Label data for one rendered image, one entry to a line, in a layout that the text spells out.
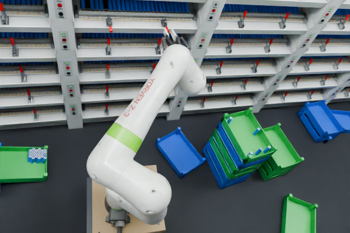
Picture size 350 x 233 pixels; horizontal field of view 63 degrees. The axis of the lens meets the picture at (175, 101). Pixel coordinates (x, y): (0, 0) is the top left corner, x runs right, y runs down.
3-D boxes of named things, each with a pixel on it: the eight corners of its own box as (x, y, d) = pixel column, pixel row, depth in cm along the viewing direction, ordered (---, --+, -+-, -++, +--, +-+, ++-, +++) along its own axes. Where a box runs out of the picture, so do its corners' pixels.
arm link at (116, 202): (127, 220, 130) (129, 207, 115) (100, 201, 133) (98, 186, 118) (143, 196, 138) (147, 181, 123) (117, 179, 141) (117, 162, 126)
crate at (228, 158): (260, 166, 179) (265, 160, 173) (233, 175, 171) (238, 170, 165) (237, 127, 194) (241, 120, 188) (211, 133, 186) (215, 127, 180)
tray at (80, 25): (195, 33, 151) (201, 24, 142) (74, 32, 133) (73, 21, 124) (189, 0, 156) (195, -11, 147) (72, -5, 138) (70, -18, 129)
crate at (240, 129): (272, 155, 167) (278, 149, 160) (244, 164, 159) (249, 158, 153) (246, 114, 182) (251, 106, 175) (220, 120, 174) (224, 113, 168)
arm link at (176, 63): (128, 134, 101) (149, 145, 93) (108, 118, 92) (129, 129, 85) (180, 56, 111) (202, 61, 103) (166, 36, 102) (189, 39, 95)
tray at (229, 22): (302, 34, 172) (320, 22, 159) (211, 33, 154) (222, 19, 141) (294, 5, 177) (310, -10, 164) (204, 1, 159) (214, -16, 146)
